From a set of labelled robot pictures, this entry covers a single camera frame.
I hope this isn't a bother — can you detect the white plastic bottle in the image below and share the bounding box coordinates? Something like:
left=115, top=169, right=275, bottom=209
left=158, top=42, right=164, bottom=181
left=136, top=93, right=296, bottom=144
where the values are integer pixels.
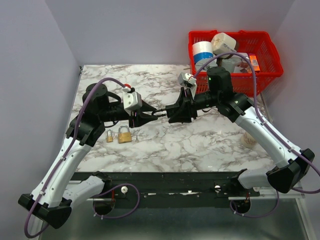
left=240, top=131, right=257, bottom=149

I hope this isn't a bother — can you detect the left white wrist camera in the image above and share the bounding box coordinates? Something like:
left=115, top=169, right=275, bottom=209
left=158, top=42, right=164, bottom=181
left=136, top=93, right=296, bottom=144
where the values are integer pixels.
left=122, top=91, right=143, bottom=112

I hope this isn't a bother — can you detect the large brass padlock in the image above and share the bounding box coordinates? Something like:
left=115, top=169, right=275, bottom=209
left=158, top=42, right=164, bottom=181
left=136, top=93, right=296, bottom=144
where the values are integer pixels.
left=117, top=125, right=132, bottom=144

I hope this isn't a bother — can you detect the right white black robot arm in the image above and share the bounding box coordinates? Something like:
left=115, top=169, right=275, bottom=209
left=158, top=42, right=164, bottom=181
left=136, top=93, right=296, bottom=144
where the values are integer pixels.
left=165, top=67, right=315, bottom=196

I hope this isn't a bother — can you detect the red plastic basket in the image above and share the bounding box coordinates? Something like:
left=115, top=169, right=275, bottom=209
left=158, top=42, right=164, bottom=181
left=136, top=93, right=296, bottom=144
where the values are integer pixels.
left=187, top=29, right=285, bottom=98

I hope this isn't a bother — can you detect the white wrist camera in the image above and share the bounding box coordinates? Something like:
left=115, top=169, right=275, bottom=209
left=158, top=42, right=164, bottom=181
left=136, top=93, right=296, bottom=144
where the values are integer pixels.
left=177, top=72, right=197, bottom=98
left=122, top=91, right=143, bottom=112

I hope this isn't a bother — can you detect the small brass padlock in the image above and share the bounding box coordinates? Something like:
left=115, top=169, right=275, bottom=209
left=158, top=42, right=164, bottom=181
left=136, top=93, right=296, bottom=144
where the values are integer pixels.
left=106, top=129, right=117, bottom=143

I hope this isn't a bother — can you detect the beige paper roll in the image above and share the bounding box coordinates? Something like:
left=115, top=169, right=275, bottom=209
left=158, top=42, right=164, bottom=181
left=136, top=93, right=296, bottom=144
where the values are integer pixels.
left=211, top=32, right=237, bottom=55

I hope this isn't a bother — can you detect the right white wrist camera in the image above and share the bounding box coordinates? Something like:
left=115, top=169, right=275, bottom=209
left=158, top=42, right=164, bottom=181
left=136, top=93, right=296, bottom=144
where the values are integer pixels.
left=177, top=72, right=197, bottom=98

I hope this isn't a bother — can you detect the orange small box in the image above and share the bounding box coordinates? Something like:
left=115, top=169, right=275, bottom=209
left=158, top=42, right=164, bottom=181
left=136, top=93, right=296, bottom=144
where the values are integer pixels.
left=248, top=53, right=261, bottom=73

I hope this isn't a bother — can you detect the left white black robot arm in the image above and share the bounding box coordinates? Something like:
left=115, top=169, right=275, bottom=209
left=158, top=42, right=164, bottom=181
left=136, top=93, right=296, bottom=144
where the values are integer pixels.
left=18, top=83, right=157, bottom=229

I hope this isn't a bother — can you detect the grey box in basket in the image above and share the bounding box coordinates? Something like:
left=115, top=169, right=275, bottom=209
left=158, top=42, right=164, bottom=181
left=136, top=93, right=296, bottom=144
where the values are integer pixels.
left=221, top=58, right=246, bottom=74

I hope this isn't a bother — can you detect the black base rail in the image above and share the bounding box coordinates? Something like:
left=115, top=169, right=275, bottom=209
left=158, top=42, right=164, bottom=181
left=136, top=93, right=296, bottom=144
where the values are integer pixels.
left=69, top=171, right=261, bottom=210

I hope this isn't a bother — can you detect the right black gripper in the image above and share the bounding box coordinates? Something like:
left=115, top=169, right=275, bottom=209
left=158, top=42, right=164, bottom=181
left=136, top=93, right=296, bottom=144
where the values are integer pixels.
left=167, top=86, right=220, bottom=124

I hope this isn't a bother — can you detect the black padlock with keys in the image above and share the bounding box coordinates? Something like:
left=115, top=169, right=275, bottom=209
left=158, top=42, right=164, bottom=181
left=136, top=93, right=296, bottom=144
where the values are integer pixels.
left=151, top=104, right=179, bottom=118

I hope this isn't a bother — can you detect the white blue tape roll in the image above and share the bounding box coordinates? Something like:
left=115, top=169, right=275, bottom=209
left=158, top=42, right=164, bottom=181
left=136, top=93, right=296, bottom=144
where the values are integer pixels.
left=192, top=41, right=214, bottom=71

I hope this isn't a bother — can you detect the aluminium frame rail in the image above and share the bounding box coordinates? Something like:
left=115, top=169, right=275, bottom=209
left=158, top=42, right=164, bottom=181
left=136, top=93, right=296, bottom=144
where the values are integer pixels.
left=253, top=187, right=305, bottom=199

